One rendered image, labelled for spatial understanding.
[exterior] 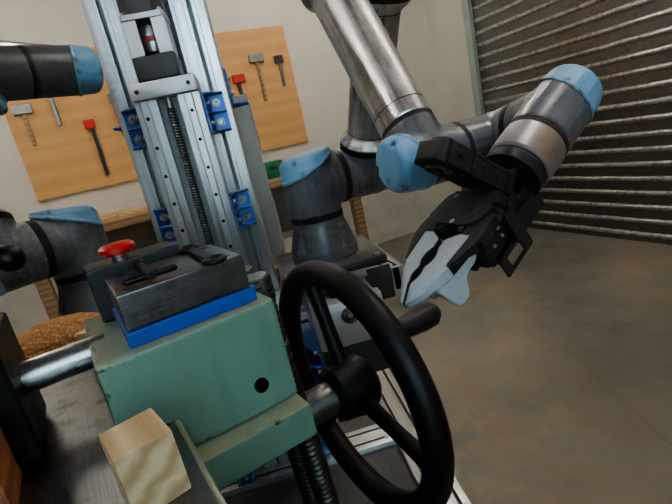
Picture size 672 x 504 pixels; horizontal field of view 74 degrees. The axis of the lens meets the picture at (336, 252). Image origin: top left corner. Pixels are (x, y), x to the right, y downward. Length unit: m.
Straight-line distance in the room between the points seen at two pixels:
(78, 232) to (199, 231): 0.25
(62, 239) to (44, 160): 2.64
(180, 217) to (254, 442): 0.73
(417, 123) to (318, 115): 3.36
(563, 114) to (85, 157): 3.30
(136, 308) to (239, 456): 0.14
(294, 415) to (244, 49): 3.55
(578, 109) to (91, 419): 0.57
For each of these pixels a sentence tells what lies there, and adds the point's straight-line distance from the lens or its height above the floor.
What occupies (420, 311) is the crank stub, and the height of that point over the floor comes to 0.90.
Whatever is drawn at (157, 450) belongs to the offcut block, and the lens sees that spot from 0.28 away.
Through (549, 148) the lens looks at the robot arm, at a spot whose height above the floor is 1.01.
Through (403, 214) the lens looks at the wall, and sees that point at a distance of 4.33.
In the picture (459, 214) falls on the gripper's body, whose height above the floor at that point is 0.97.
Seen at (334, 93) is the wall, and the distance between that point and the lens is 4.03.
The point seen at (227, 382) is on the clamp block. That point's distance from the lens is 0.37.
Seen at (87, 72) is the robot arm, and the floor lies 1.24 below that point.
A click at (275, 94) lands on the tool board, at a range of 3.82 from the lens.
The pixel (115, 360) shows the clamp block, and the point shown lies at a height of 0.96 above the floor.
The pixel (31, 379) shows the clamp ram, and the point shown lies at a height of 0.95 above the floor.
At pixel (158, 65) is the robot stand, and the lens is 1.05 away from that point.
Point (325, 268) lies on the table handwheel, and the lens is 0.44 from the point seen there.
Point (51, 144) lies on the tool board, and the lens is 3.62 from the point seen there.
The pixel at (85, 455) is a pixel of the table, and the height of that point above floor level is 0.90.
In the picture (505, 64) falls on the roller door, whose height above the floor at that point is 1.29.
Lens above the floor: 1.08
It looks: 15 degrees down
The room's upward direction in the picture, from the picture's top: 12 degrees counter-clockwise
